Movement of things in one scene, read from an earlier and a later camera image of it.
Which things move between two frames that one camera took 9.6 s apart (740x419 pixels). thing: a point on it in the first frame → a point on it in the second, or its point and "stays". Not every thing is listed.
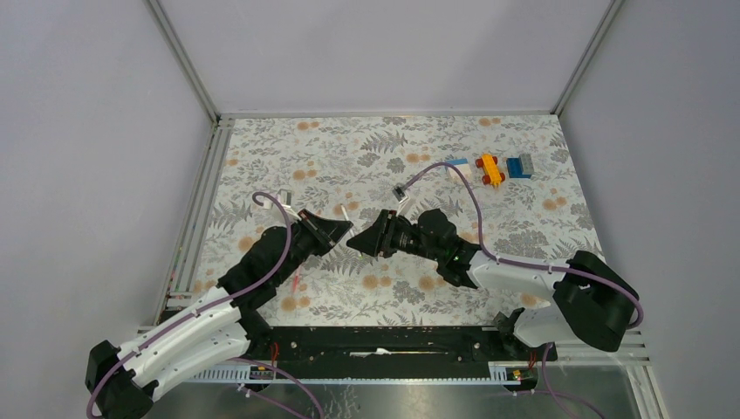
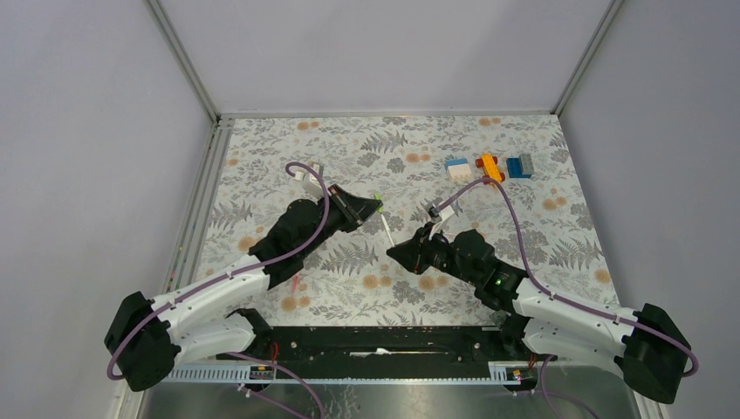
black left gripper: [325, 232] → [355, 210]
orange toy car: [492, 175] stays
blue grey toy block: [521, 167] stays
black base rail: [389, 353] stays
